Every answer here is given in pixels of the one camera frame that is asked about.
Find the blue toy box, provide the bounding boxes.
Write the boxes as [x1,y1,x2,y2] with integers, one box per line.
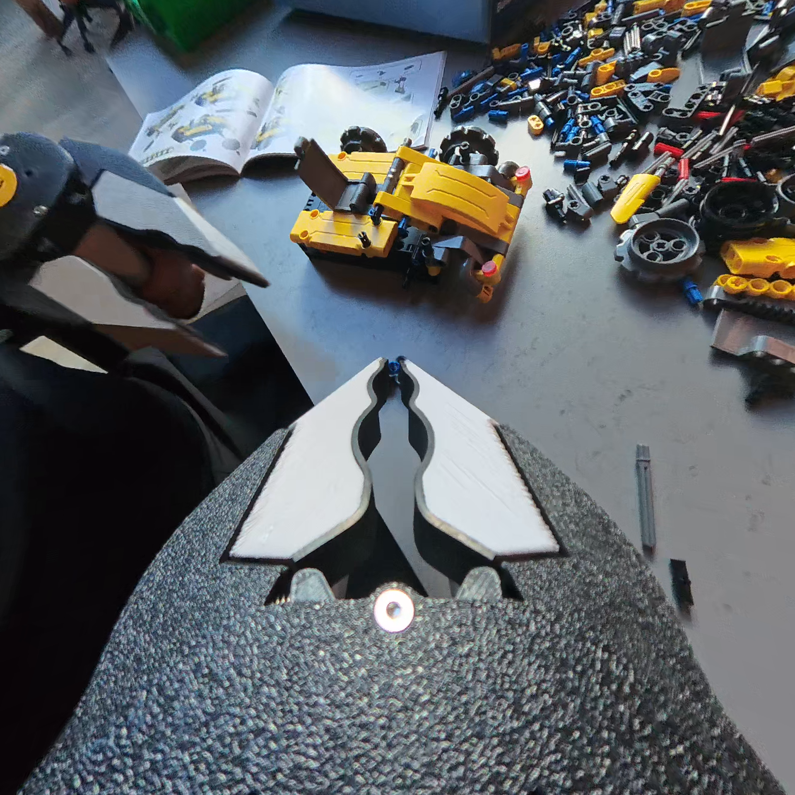
[289,0,585,51]

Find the person's legs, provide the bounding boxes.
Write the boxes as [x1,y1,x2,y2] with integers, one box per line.
[0,299,311,795]

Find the yellow toy brick vehicle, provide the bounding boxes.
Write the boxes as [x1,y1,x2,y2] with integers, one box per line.
[290,125,535,305]

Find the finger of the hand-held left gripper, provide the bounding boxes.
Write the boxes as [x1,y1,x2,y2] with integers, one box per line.
[25,277,227,360]
[85,172,270,290]

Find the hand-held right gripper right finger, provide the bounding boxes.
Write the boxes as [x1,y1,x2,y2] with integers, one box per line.
[398,361,565,560]

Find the green plastic bin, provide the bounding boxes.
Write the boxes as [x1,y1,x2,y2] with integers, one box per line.
[125,0,268,53]

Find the pile of loose toy bricks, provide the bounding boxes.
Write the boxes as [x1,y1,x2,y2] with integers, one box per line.
[435,0,795,405]

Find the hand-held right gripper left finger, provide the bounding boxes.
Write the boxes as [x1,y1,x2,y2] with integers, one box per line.
[228,358,398,567]

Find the grey desk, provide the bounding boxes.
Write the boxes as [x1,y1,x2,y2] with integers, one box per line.
[106,0,795,795]

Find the black office chair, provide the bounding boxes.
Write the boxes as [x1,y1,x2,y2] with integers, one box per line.
[50,0,137,57]

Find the grey brick axle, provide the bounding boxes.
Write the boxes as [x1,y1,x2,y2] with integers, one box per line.
[635,444,657,551]

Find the person's left hand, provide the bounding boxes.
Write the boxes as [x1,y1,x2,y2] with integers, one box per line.
[72,222,210,321]

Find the building instruction booklet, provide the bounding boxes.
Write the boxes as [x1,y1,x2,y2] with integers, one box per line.
[128,50,448,185]

